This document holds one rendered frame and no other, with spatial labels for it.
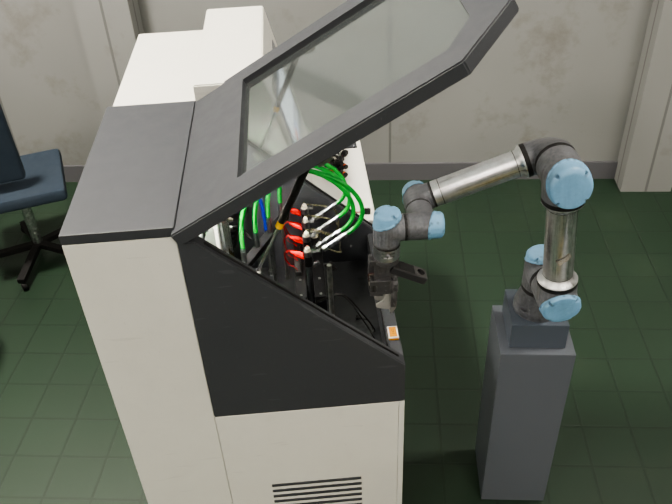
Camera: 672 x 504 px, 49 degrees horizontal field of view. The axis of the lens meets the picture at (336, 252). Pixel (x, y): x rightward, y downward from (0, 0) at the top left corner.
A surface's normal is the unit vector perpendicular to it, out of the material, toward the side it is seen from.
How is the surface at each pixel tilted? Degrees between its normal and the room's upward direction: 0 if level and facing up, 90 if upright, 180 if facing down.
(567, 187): 82
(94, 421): 0
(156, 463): 90
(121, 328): 90
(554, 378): 90
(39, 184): 0
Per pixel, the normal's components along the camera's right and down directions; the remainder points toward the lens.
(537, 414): -0.05, 0.61
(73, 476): -0.04, -0.79
